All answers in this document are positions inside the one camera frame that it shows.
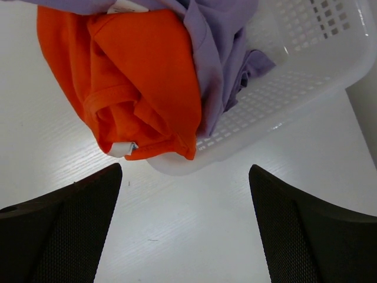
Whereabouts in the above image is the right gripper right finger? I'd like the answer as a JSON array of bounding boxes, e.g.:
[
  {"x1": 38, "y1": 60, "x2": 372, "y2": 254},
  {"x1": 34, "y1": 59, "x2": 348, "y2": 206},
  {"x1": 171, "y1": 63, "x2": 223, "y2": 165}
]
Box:
[{"x1": 249, "y1": 164, "x2": 376, "y2": 282}]

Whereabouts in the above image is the white plastic basket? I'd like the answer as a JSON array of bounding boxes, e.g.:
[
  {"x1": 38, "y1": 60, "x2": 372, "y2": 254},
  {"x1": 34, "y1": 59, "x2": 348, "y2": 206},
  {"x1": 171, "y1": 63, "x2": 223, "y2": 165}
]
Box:
[{"x1": 148, "y1": 1, "x2": 376, "y2": 176}]

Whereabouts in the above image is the purple t shirt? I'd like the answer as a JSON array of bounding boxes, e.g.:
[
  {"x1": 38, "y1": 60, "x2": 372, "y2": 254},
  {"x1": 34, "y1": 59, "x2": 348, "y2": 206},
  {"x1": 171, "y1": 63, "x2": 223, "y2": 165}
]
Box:
[{"x1": 36, "y1": 1, "x2": 274, "y2": 138}]

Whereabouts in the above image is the orange t shirt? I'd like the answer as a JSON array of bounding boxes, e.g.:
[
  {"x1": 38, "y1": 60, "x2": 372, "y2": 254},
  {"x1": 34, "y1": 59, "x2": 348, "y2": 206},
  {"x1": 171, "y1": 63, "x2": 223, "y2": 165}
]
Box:
[{"x1": 37, "y1": 6, "x2": 201, "y2": 160}]

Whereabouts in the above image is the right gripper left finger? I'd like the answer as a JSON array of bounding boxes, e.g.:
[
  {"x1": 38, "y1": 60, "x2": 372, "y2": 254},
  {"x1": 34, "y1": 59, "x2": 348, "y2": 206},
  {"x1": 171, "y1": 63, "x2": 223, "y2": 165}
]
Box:
[{"x1": 1, "y1": 163, "x2": 123, "y2": 282}]

